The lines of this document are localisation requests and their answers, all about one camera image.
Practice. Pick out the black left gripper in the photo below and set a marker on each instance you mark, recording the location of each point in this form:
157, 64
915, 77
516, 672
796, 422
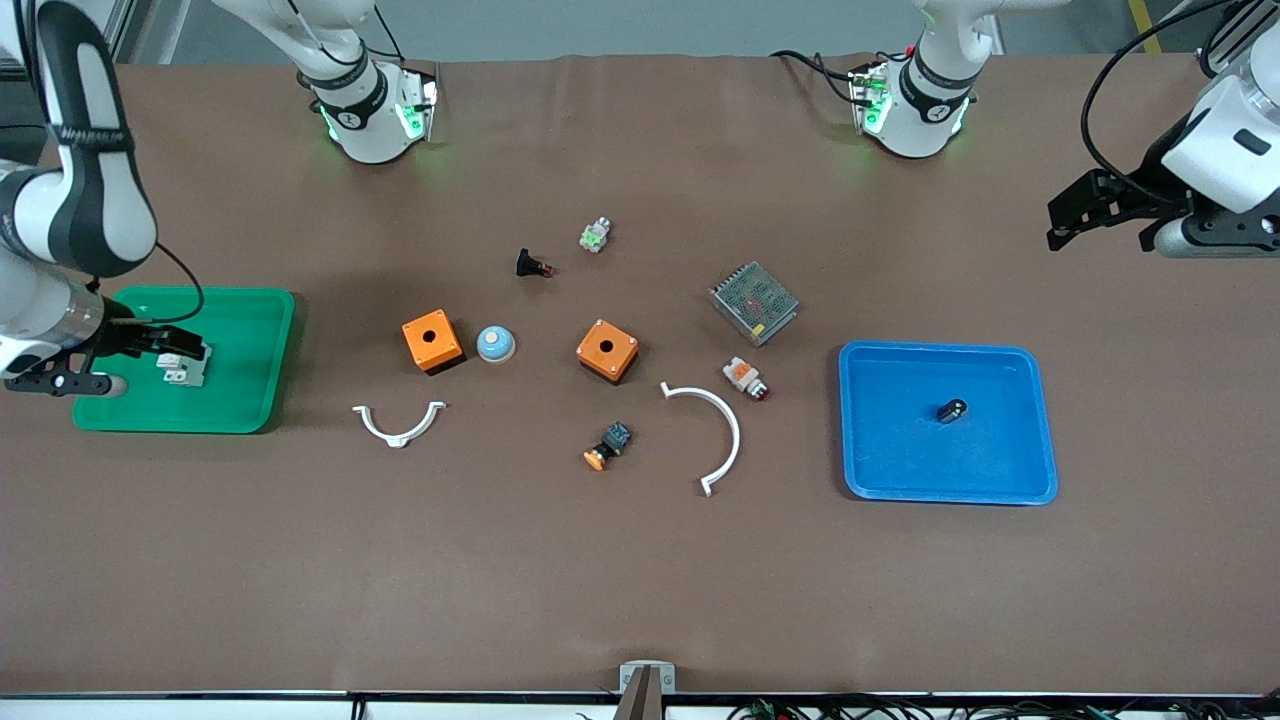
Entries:
1143, 189

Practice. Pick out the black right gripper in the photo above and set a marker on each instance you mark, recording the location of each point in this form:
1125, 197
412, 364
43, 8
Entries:
122, 337

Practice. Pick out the white circuit breaker red switch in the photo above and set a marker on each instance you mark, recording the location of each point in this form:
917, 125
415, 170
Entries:
188, 372

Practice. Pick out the small black capacitor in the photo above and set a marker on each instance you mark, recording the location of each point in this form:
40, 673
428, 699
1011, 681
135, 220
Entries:
952, 410

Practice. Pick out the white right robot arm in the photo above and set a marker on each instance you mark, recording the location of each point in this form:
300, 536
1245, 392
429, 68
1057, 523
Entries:
90, 150

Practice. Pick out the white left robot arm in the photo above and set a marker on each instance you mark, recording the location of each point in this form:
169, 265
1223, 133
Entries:
920, 110

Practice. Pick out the green plastic tray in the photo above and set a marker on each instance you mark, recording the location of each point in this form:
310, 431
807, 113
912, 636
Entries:
240, 380

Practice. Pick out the small white pipe clamp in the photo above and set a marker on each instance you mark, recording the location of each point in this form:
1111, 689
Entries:
398, 437

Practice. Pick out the orange push-button box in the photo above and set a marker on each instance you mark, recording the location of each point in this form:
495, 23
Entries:
620, 355
445, 345

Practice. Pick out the blue plastic tray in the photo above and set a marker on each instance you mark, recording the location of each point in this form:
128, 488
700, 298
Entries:
900, 450

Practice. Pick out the light blue dome buzzer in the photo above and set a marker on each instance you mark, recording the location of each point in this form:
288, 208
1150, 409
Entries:
495, 344

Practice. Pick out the metal mesh power supply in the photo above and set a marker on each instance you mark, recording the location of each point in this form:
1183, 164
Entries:
753, 302

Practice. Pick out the red indicator lamp white body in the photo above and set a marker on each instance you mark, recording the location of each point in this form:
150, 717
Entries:
745, 377

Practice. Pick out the large white pipe clamp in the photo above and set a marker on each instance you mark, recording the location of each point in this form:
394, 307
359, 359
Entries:
733, 425

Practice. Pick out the green and white contact block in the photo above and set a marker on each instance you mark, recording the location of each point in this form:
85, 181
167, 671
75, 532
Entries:
595, 236

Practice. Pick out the orange-capped push button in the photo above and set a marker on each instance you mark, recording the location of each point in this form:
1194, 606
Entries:
607, 447

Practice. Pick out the black table edge rail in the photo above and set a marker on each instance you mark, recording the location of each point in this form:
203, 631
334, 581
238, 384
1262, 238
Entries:
200, 694

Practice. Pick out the small black switch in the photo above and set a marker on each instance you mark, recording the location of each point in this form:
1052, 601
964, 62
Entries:
530, 264

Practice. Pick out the dark camera pole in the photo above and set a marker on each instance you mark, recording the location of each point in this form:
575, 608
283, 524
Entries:
637, 700

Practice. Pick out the grey metal bracket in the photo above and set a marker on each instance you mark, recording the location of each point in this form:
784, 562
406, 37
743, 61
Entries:
663, 677

